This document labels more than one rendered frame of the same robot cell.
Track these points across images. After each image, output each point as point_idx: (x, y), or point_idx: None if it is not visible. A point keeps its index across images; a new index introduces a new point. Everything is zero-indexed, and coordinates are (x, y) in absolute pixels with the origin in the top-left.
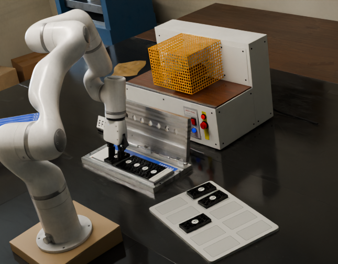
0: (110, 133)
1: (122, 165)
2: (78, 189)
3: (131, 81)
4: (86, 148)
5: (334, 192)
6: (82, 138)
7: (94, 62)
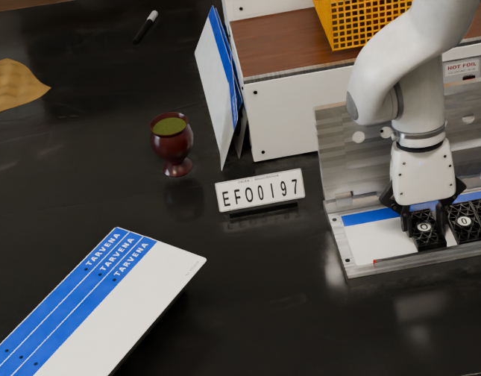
0: (427, 181)
1: (469, 233)
2: (473, 336)
3: (253, 71)
4: (288, 260)
5: None
6: (229, 249)
7: (475, 10)
